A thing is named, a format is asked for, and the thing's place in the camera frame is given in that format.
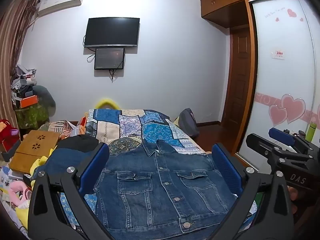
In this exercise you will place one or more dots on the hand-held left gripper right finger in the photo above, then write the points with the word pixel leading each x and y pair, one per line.
pixel 226 167

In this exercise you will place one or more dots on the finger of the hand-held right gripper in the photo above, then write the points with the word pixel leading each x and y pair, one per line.
pixel 260 143
pixel 280 135

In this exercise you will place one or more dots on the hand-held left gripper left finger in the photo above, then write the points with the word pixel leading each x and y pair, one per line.
pixel 96 166

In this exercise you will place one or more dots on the person's right hand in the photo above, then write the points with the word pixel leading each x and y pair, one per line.
pixel 293 196

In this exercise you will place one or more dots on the black garment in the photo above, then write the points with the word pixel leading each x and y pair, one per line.
pixel 77 142

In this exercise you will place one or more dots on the green bottle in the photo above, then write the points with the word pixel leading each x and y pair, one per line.
pixel 310 132

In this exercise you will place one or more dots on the white heart-print sliding door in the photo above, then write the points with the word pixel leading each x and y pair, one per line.
pixel 282 87

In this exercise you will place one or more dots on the striped patterned cloth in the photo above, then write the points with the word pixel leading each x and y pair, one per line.
pixel 60 128

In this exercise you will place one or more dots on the grey backpack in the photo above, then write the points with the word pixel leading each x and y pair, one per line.
pixel 188 122

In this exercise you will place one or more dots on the wooden folding lap table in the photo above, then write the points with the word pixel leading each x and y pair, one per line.
pixel 35 150

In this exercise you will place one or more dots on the yellow rounded object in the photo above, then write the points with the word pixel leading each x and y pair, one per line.
pixel 107 103

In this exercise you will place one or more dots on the brown wooden door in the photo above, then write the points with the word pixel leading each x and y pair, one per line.
pixel 238 80

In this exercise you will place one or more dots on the small yellow cloth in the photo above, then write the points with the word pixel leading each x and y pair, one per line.
pixel 176 121

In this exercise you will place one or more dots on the red and white sticker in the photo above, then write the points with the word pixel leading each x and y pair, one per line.
pixel 278 55

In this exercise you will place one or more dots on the green patterned cloth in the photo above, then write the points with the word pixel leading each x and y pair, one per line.
pixel 32 116

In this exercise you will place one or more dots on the pink plush item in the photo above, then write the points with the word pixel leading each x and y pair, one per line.
pixel 18 192

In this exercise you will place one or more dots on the dark grey cushion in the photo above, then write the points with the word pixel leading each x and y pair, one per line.
pixel 46 97

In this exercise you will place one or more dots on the orange box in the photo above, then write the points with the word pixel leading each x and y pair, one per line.
pixel 29 101

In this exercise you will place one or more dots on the red plush toy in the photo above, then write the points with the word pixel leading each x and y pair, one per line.
pixel 7 130

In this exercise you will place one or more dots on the pile of clutter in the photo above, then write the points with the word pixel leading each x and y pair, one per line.
pixel 22 82

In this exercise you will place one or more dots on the brown striped curtain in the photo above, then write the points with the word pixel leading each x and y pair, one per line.
pixel 12 55

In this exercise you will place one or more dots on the wooden overhead cabinet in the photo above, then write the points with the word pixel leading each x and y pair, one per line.
pixel 225 0

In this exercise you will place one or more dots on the white air conditioner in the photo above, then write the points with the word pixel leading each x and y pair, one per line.
pixel 61 1

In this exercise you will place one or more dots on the small black wall monitor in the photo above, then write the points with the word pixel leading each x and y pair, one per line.
pixel 109 58

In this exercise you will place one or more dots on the wall-mounted black television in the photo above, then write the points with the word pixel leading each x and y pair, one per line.
pixel 112 32

